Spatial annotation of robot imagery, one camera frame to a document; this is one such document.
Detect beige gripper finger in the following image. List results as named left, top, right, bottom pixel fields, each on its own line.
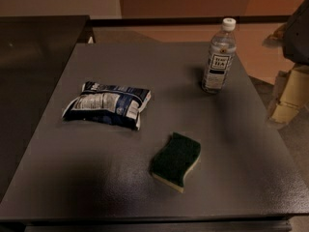
left=267, top=64, right=309, bottom=124

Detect clear plastic water bottle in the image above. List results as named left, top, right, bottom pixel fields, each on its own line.
left=202, top=17, right=237, bottom=94

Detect blue chip bag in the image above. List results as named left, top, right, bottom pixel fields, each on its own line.
left=62, top=81, right=152, bottom=131

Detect green and yellow sponge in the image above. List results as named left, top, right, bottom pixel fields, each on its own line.
left=150, top=132, right=201, bottom=193

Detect dark side counter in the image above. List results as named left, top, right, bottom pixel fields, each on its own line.
left=0, top=15, right=93, bottom=201

